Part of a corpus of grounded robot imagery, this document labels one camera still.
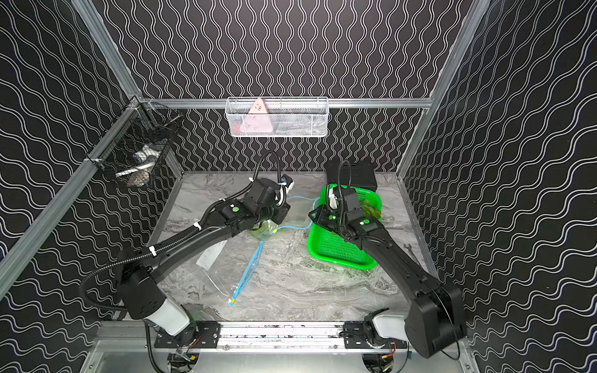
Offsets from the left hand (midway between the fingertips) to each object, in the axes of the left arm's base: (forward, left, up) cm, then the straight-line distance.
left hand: (286, 199), depth 79 cm
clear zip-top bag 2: (-13, +21, -25) cm, 36 cm away
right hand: (-2, -9, -5) cm, 10 cm away
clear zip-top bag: (-10, +3, +1) cm, 11 cm away
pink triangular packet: (+29, +13, +11) cm, 34 cm away
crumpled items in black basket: (+12, +54, +3) cm, 55 cm away
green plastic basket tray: (-4, -18, -25) cm, 31 cm away
